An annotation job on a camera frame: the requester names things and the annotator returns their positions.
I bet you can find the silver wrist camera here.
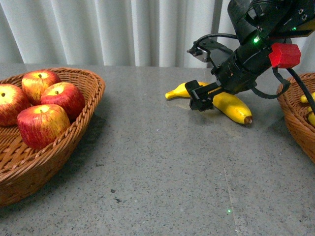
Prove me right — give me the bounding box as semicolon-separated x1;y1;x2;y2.
187;47;210;63

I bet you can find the back red apple in basket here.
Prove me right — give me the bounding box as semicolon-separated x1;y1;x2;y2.
21;69;61;105

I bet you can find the right wicker basket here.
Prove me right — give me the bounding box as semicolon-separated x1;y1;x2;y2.
278;77;315;161

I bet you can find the white pleated curtain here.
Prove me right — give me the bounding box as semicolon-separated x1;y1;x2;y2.
0;0;315;74

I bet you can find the red block on wrist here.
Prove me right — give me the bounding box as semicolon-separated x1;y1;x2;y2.
269;43;301;69

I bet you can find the large red yellow apple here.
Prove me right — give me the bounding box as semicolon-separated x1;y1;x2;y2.
17;104;70;149

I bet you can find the yellow banana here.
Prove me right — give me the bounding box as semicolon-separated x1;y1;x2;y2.
300;92;315;103
165;83;252;125

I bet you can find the small red apple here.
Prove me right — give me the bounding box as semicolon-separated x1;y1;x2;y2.
0;84;31;126

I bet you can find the wicker basket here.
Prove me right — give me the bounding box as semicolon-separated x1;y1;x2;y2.
278;77;315;161
0;67;106;207

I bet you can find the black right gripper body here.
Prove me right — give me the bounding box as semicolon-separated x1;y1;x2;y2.
211;40;271;94

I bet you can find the dark red apple in basket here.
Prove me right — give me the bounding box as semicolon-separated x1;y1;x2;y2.
40;82;85;122

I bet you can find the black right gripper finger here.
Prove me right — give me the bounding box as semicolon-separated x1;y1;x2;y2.
185;80;223;112

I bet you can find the left wicker basket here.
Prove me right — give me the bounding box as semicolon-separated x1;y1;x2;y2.
0;67;106;207

